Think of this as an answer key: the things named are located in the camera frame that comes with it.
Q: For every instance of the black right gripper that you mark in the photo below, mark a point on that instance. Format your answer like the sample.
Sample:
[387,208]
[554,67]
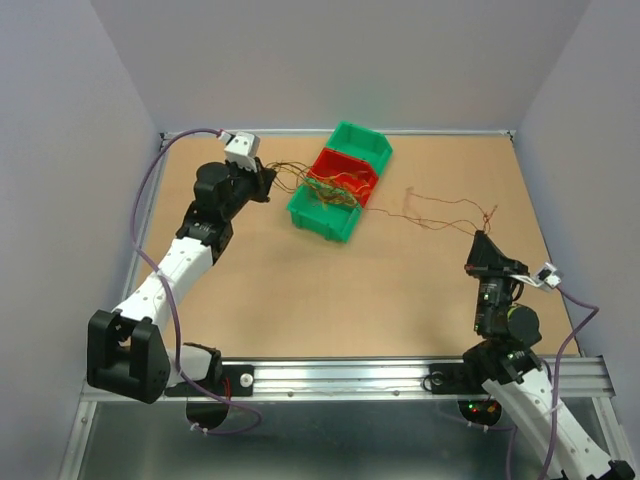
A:
[485,259]

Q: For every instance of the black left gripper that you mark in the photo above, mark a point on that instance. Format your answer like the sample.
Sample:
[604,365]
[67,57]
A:
[261,179]

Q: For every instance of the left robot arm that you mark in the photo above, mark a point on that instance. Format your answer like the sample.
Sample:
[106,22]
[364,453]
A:
[126,353]

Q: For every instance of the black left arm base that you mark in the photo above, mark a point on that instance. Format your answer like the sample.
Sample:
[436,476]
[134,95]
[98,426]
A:
[233,381]

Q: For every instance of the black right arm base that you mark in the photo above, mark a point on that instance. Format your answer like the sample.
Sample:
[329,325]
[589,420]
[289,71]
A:
[452,378]

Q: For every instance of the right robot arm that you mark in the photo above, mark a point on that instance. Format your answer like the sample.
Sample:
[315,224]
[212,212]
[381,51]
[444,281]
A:
[506,367]

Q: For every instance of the near green plastic bin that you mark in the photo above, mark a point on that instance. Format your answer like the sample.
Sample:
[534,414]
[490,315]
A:
[331,221]

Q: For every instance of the green plastic bin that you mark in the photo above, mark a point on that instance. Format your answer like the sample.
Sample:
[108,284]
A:
[331,221]
[362,143]

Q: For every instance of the red plastic bin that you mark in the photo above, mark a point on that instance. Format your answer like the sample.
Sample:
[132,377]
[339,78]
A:
[345,173]

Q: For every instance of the far green plastic bin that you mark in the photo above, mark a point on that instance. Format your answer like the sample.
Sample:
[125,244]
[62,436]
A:
[362,143]

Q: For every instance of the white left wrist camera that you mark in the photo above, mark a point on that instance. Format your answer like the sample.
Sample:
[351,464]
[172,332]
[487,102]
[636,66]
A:
[241,149]

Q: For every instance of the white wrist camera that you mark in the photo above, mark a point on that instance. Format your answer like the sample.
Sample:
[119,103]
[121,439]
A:
[241,149]
[547,278]

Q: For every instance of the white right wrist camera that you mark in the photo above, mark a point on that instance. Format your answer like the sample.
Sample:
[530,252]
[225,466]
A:
[547,278]

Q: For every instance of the aluminium mounting rail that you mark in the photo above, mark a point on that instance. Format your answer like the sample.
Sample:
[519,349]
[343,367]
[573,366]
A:
[386,379]

